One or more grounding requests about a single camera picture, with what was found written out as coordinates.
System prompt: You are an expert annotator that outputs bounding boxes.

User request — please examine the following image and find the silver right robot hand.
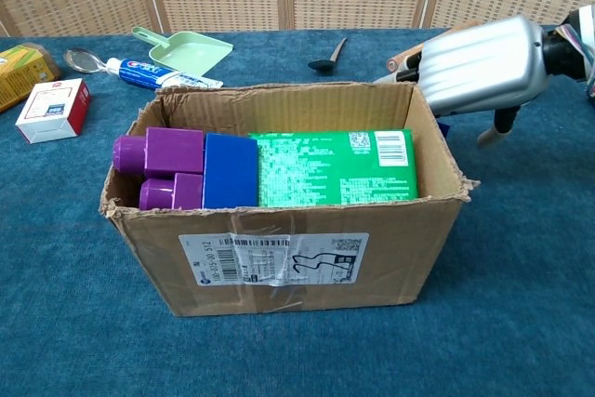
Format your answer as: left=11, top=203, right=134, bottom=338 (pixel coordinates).
left=373, top=14, right=553, bottom=150

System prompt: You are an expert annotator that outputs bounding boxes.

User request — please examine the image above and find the brown cardboard box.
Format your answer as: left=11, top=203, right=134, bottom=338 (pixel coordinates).
left=99, top=81, right=482, bottom=318

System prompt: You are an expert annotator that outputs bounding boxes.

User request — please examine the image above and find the purple toy block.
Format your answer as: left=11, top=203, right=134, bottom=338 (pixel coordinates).
left=112, top=126, right=206, bottom=211

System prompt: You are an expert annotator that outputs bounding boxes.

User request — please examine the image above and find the small white red box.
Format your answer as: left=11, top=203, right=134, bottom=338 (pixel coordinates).
left=15, top=78, right=92, bottom=145

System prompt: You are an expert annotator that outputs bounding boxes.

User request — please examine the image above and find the wooden rolling pin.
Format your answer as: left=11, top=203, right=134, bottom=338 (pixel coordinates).
left=386, top=20, right=480, bottom=75

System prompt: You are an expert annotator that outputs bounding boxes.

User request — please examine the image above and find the black spoon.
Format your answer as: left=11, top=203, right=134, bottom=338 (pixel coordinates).
left=307, top=37, right=349, bottom=76

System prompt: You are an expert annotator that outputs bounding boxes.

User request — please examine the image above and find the green printed carton pack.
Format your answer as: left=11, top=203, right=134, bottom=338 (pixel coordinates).
left=247, top=128, right=420, bottom=208

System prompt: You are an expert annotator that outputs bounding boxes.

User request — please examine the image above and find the light green plastic dustpan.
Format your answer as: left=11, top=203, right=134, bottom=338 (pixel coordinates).
left=130, top=25, right=234, bottom=78

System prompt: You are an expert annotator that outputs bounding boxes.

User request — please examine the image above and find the white blue toothpaste tube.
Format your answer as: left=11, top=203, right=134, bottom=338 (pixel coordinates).
left=105, top=57, right=225, bottom=92

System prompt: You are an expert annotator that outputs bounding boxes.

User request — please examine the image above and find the metal spoon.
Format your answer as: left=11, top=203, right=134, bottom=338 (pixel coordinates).
left=63, top=47, right=110, bottom=74

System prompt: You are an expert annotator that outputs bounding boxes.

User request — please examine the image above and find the blue carpet table cloth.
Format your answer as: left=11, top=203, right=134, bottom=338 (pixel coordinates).
left=0, top=24, right=595, bottom=397

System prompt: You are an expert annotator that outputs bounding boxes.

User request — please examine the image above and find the yellow corn print carton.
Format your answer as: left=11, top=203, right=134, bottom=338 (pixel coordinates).
left=0, top=42, right=62, bottom=113

